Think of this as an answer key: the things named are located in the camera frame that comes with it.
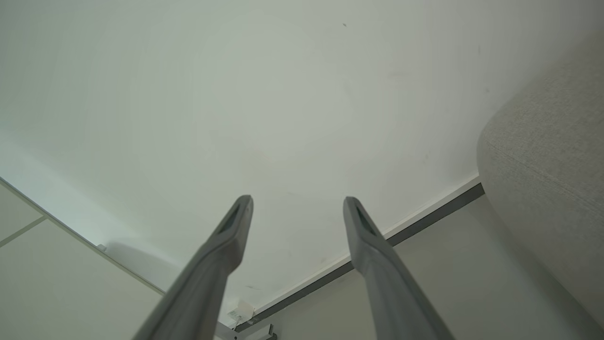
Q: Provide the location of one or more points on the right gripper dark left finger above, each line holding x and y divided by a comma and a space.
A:
203, 283

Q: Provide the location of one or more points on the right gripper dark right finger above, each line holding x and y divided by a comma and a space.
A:
391, 293

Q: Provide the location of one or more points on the small white clip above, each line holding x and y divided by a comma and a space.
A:
102, 247

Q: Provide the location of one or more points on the white cabinet panel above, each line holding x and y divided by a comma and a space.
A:
56, 283

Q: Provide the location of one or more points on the grey fabric sofa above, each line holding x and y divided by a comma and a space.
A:
542, 179

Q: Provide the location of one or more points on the metal table leg bracket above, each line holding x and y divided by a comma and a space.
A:
250, 332

